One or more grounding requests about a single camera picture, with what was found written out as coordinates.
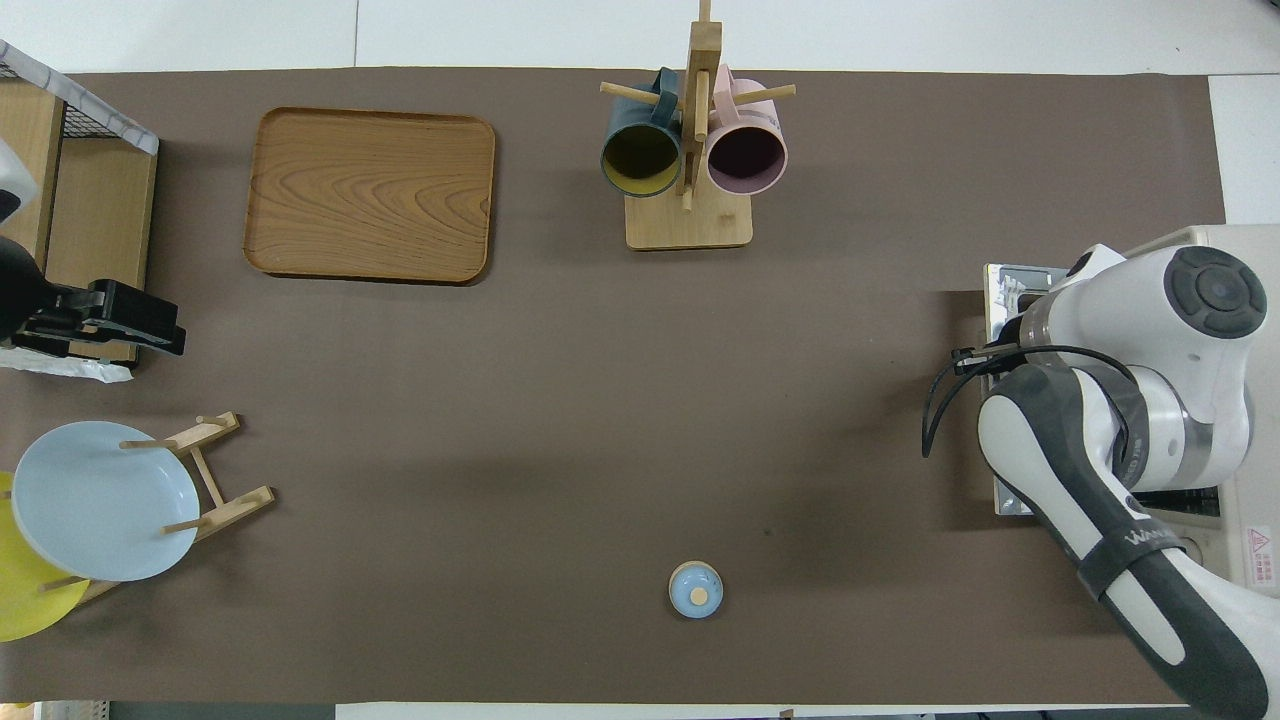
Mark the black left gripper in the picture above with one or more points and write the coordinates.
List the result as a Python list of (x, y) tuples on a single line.
[(70, 335)]

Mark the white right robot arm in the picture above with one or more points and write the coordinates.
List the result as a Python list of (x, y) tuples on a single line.
[(1150, 330)]

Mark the wooden plate rack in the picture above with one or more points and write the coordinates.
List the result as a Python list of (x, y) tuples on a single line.
[(235, 505)]

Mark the dark blue mug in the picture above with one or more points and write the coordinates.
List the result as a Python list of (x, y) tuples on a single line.
[(640, 160)]

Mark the light blue plate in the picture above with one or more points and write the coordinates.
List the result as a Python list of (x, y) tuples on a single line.
[(100, 500)]

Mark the pink mug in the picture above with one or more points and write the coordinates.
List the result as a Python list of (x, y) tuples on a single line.
[(745, 155)]

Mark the brown table mat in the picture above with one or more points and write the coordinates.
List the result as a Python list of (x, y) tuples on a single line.
[(500, 420)]

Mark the wooden mug rack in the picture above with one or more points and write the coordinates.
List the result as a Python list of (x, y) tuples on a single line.
[(690, 225)]

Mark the white rounded device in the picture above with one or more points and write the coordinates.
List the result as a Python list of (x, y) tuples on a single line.
[(12, 180)]

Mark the yellow plate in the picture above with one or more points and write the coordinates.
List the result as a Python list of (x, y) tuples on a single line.
[(25, 600)]

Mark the beige toaster oven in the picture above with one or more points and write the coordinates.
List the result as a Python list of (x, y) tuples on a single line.
[(1265, 480)]

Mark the brown wooden tray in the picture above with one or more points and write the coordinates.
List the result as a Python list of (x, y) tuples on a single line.
[(370, 195)]

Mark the blue service bell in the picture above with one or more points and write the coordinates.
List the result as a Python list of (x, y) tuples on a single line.
[(696, 590)]

